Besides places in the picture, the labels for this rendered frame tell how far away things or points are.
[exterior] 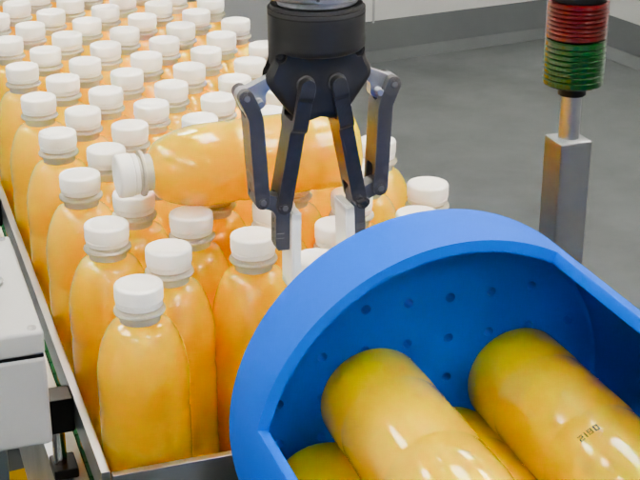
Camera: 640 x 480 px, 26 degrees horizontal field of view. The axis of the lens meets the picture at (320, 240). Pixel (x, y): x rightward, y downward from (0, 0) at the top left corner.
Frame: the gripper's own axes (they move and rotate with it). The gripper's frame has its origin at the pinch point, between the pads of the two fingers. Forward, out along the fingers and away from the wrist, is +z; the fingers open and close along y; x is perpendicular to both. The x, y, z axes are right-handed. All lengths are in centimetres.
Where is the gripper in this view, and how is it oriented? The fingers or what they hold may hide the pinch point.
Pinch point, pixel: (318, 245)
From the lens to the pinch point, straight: 113.0
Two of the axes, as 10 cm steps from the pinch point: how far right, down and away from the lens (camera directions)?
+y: 9.5, -1.2, 2.8
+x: -3.1, -3.6, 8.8
